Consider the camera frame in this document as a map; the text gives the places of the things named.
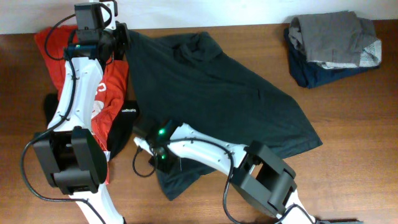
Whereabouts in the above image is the grey folded garment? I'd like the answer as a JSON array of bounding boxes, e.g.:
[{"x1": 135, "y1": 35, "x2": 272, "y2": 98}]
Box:
[{"x1": 289, "y1": 11, "x2": 382, "y2": 69}]

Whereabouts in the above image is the dark green t-shirt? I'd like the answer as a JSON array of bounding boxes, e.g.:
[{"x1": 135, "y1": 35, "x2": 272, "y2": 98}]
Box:
[{"x1": 124, "y1": 30, "x2": 323, "y2": 202}]

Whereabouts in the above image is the red soccer t-shirt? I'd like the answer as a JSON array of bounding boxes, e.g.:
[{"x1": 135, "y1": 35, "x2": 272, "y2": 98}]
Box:
[{"x1": 34, "y1": 25, "x2": 130, "y2": 184}]

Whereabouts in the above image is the navy blue folded garment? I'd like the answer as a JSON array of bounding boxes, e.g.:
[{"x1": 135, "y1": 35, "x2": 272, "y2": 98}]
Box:
[{"x1": 284, "y1": 28, "x2": 380, "y2": 89}]

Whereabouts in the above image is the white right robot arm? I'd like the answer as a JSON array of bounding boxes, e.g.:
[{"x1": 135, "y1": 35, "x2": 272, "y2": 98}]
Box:
[{"x1": 132, "y1": 120, "x2": 321, "y2": 224}]

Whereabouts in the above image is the black garment with white logo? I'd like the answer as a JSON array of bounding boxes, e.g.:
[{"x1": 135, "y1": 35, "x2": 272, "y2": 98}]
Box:
[{"x1": 44, "y1": 93, "x2": 139, "y2": 159}]

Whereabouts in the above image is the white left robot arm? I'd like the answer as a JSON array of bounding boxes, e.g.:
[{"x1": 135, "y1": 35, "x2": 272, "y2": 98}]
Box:
[{"x1": 20, "y1": 22, "x2": 131, "y2": 223}]

